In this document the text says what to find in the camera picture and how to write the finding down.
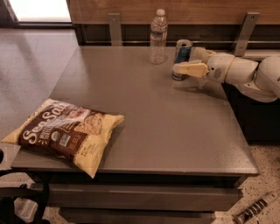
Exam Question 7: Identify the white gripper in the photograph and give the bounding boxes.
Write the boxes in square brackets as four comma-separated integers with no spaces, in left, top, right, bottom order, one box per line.
[172,47,235,83]

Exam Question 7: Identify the Red Bull can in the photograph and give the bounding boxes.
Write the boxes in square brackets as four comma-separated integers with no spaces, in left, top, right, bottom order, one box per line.
[171,39,193,81]

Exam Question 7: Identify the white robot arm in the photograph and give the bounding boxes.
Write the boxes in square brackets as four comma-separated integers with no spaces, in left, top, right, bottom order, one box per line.
[172,47,280,102]

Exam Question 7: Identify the brown sea salt chip bag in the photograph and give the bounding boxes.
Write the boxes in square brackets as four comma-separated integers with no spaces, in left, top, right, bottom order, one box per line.
[3,99,124,177]

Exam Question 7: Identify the clear plastic water bottle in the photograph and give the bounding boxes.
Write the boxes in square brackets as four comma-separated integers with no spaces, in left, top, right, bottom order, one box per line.
[150,9,168,65]

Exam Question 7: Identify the striped tube on floor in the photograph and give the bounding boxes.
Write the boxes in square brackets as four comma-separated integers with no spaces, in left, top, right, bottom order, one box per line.
[233,192,279,224]

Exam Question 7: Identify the grey table drawer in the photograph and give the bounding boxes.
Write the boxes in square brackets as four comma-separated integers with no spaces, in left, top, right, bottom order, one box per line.
[48,184,242,211]

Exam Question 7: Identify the white mesh object on floor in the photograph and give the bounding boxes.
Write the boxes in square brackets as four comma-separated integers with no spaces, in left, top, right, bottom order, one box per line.
[14,198,38,222]

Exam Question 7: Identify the black chair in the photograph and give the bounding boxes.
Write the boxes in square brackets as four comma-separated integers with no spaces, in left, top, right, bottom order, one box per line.
[0,148,51,224]

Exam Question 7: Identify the right metal bracket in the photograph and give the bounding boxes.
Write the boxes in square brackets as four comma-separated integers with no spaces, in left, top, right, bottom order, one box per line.
[233,11,260,57]

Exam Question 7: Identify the metal bracket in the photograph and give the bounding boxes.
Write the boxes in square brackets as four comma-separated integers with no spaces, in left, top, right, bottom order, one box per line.
[108,13,123,46]
[233,11,260,57]

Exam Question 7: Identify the left metal bracket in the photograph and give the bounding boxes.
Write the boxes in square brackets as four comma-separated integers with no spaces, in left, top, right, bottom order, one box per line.
[108,13,123,46]

